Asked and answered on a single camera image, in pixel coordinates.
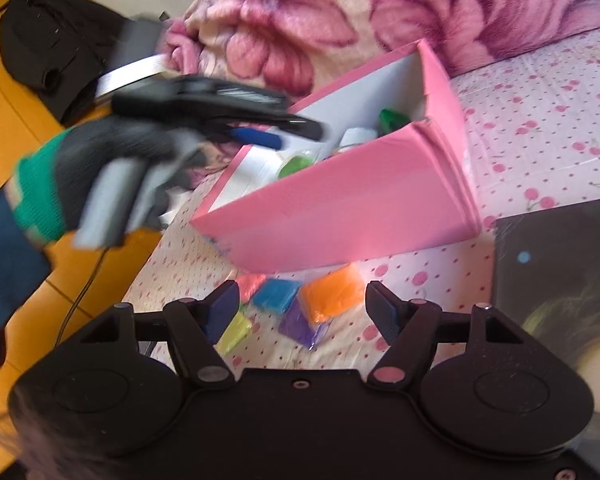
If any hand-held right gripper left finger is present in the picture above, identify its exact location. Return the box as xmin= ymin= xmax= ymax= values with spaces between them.
xmin=80 ymin=280 xmax=242 ymax=389

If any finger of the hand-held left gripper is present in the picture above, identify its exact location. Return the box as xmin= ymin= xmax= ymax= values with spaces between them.
xmin=212 ymin=79 xmax=331 ymax=142
xmin=200 ymin=125 xmax=284 ymax=152

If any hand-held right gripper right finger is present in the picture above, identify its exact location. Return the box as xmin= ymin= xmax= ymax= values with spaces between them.
xmin=366 ymin=281 xmax=526 ymax=390

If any orange clay packet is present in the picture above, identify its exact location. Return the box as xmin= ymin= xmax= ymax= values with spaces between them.
xmin=300 ymin=262 xmax=366 ymax=325

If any purple clay packet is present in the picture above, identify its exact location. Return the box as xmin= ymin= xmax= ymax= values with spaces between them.
xmin=278 ymin=297 xmax=333 ymax=351

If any pink cardboard box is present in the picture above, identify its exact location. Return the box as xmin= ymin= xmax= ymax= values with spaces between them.
xmin=190 ymin=37 xmax=481 ymax=273

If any person's left forearm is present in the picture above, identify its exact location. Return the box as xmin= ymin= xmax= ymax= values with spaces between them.
xmin=0 ymin=130 xmax=77 ymax=322

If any person's left hand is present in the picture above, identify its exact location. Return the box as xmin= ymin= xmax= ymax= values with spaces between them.
xmin=55 ymin=116 xmax=207 ymax=234

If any yellow-green clay packet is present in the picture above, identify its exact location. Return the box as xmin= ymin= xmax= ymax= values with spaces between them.
xmin=216 ymin=310 xmax=253 ymax=356

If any peach pink clay packet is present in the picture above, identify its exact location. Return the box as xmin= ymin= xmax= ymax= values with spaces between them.
xmin=237 ymin=272 xmax=267 ymax=306

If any cyan blue clay packet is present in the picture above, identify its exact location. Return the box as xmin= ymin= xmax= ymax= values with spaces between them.
xmin=252 ymin=279 xmax=303 ymax=316

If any white clay packet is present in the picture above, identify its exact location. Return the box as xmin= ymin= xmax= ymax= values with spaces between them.
xmin=340 ymin=127 xmax=379 ymax=154

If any pink floral blanket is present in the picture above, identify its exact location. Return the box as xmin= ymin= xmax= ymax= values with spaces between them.
xmin=162 ymin=0 xmax=600 ymax=188

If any black garment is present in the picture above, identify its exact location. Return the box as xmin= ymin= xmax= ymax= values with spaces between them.
xmin=0 ymin=0 xmax=128 ymax=127

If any dark green clay packet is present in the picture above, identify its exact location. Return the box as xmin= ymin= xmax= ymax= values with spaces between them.
xmin=378 ymin=108 xmax=412 ymax=136

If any box lid with portrait print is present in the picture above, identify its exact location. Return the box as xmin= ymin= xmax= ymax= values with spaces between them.
xmin=490 ymin=199 xmax=600 ymax=467

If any cherry print bed sheet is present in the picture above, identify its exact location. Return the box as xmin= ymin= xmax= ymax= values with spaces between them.
xmin=120 ymin=20 xmax=600 ymax=376

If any thin black cable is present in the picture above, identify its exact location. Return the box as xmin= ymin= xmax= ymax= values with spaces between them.
xmin=55 ymin=245 xmax=109 ymax=349

